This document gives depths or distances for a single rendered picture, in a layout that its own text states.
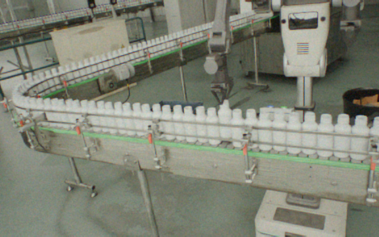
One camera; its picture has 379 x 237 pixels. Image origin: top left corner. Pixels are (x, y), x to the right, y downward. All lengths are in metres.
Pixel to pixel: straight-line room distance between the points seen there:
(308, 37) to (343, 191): 0.80
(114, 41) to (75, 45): 0.70
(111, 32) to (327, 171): 4.86
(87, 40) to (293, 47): 4.17
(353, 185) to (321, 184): 0.11
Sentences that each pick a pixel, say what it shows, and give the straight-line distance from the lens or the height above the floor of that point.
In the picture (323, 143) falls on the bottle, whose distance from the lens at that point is 1.33.
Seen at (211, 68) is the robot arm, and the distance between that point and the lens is 1.26.
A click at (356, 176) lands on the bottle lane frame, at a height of 0.95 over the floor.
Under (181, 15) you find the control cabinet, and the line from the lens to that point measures 7.44.
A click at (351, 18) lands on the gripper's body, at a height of 1.50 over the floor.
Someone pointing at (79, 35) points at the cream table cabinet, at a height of 1.09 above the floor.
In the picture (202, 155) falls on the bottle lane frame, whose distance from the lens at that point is 1.49.
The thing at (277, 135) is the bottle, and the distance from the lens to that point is 1.35.
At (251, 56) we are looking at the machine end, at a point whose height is 0.37.
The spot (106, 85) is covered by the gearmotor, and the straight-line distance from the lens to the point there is 2.95.
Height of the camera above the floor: 1.71
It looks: 23 degrees down
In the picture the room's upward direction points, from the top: 8 degrees counter-clockwise
